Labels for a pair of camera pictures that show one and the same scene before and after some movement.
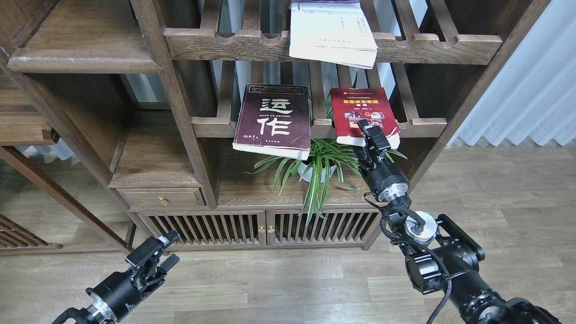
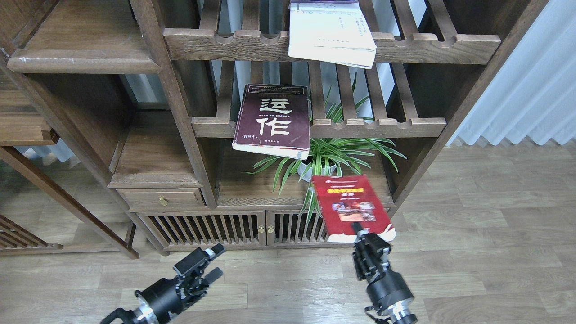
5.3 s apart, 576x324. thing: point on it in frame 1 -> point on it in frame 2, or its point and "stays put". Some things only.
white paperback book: (339, 31) stays put
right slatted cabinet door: (338, 227) stays put
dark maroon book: (274, 119) stays put
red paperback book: (349, 105) -> (345, 200)
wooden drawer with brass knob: (163, 198) stays put
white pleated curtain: (533, 96) stays put
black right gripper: (384, 178) -> (385, 287)
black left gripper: (118, 294) -> (166, 297)
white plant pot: (308, 175) stays put
